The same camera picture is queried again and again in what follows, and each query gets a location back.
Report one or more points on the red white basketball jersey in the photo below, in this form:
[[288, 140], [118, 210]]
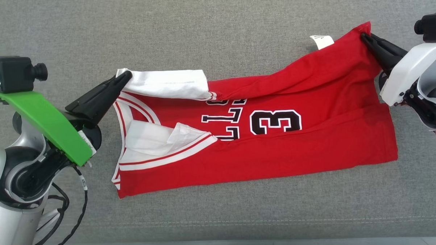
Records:
[[313, 144]]

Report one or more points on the grey fabric sofa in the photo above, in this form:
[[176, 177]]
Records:
[[221, 216]]

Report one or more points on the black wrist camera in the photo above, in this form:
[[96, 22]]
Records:
[[434, 26], [15, 73]]

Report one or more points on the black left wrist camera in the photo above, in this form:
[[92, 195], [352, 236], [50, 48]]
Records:
[[15, 73]]

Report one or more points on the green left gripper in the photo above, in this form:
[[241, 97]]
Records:
[[51, 124]]

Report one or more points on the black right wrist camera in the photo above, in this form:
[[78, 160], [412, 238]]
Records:
[[434, 26]]

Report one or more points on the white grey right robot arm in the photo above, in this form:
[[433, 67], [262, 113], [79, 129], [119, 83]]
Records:
[[433, 104]]

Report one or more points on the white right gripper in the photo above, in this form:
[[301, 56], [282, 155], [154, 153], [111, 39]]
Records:
[[408, 70]]

